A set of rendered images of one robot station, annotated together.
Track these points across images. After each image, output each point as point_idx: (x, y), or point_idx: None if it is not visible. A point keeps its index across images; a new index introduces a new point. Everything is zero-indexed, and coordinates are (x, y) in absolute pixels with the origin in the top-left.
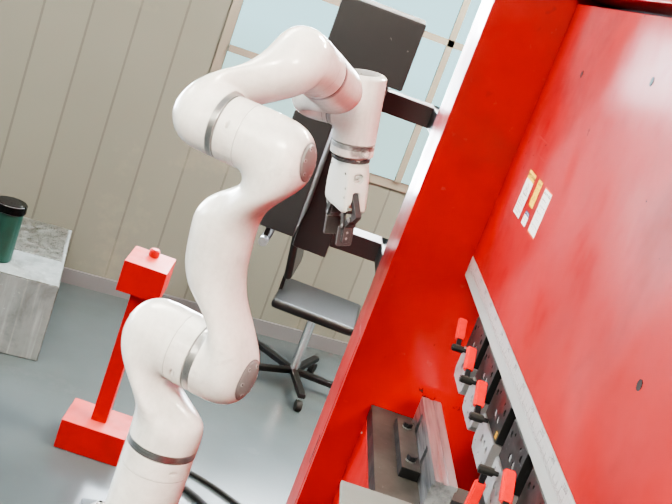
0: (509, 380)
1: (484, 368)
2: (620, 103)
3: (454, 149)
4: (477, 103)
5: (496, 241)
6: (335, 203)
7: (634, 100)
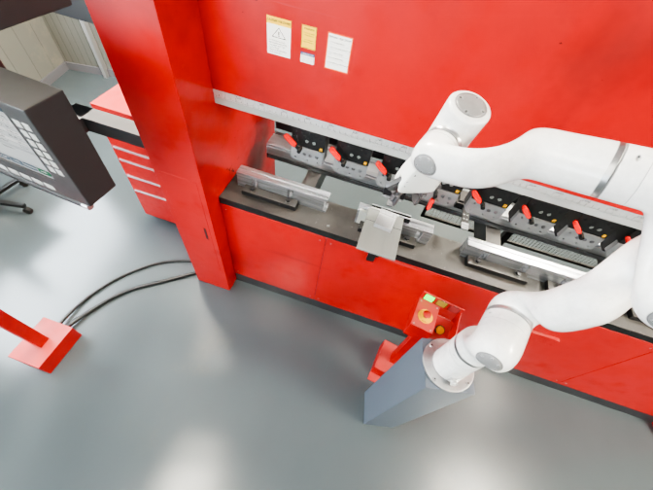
0: (400, 154)
1: (347, 152)
2: None
3: (172, 30)
4: None
5: (257, 77)
6: (421, 192)
7: None
